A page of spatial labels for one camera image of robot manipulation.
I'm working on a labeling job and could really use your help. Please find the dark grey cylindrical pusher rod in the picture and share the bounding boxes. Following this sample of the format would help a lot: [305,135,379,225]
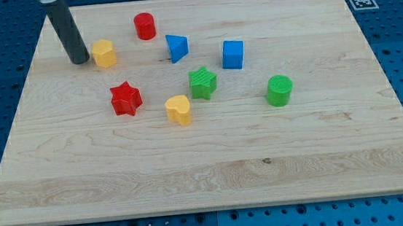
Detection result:
[43,0,90,65]

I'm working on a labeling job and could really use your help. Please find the yellow hexagon block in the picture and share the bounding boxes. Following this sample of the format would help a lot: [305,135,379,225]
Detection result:
[91,39,117,68]

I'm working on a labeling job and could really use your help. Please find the red cylinder block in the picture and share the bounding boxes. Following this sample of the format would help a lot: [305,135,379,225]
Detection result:
[133,12,157,40]

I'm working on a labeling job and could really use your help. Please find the red star block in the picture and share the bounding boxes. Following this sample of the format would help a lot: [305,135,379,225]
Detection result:
[109,82,143,116]

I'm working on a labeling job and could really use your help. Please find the blue triangle block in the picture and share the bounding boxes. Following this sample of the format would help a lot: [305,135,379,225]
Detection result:
[165,34,189,63]

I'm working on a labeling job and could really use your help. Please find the wooden board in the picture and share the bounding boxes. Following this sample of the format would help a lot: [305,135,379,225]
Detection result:
[0,0,403,226]

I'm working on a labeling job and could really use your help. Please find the yellow heart block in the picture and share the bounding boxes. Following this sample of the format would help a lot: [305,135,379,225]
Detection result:
[164,95,192,126]

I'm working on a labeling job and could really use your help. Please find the green star block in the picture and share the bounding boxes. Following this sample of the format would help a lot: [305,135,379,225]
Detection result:
[188,66,217,100]

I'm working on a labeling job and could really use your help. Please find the blue cube block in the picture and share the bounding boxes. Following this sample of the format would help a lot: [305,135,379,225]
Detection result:
[222,40,244,70]

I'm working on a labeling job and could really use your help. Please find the green cylinder block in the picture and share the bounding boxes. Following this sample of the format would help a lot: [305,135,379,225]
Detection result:
[266,74,293,107]

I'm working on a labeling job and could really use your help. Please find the white fiducial marker tag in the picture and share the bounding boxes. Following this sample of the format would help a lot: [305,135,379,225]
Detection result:
[348,0,379,11]

